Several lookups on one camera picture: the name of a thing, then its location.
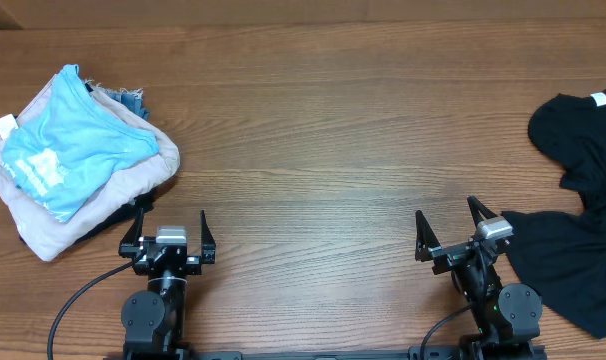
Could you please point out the beige folded garment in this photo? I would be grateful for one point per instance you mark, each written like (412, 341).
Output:
(124, 184)

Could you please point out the dark garment under pile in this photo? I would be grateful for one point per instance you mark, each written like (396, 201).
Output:
(37, 228)

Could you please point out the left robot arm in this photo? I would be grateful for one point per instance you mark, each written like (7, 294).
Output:
(154, 318)

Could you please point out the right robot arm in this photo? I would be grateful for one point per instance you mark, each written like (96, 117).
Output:
(506, 316)

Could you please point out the black t-shirt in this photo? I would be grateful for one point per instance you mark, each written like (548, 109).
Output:
(563, 256)

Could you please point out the blue denim garment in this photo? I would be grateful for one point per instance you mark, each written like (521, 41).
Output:
(131, 99)

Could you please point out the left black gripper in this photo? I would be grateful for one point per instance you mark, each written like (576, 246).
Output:
(194, 263)

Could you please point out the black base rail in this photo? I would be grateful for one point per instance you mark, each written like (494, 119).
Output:
(323, 355)

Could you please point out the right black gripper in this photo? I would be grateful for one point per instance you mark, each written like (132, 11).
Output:
(461, 251)

